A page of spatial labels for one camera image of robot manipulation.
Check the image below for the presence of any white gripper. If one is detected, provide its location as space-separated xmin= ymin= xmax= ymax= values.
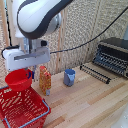
xmin=1 ymin=38 xmax=52 ymax=81

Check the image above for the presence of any red bowl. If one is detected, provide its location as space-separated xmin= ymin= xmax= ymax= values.
xmin=4 ymin=67 xmax=33 ymax=92

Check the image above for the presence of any red shopping basket blue rim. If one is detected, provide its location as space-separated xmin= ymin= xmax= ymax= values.
xmin=0 ymin=84 xmax=52 ymax=128

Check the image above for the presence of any orange yellow carton box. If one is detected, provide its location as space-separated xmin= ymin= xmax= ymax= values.
xmin=38 ymin=65 xmax=53 ymax=97

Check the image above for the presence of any blue cup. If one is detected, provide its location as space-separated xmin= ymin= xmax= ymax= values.
xmin=63 ymin=68 xmax=77 ymax=87

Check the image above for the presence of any black toaster oven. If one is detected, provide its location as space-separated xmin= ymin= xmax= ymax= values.
xmin=92 ymin=37 xmax=128 ymax=80

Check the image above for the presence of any wooden post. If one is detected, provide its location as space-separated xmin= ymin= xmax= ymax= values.
xmin=54 ymin=14 xmax=65 ymax=75

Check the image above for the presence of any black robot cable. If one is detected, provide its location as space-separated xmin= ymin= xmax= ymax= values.
xmin=49 ymin=5 xmax=128 ymax=55

